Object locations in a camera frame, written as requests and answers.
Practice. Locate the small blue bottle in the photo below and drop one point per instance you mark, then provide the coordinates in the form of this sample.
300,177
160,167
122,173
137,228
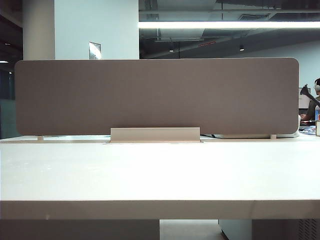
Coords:
317,113

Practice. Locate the wooden box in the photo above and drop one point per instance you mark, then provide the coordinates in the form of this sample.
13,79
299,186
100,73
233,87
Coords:
318,128

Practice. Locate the brown fabric desk divider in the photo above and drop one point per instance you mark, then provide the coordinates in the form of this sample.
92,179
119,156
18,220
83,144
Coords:
125,95

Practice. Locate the framed wall notice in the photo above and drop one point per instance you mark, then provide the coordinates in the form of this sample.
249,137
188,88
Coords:
94,50

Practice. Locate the black ceiling spotlight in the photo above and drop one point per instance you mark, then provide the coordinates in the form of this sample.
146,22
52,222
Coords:
241,48

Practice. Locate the beige divider foot bracket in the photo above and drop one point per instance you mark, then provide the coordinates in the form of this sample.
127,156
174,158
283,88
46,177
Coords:
40,138
273,136

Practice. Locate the long linear ceiling light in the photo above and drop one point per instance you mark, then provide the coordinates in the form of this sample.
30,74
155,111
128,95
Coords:
225,24

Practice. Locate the seated person with headphones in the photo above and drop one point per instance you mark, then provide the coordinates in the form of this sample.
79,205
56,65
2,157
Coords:
313,110

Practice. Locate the white round column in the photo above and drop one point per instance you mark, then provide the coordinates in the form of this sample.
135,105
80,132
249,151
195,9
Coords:
38,30

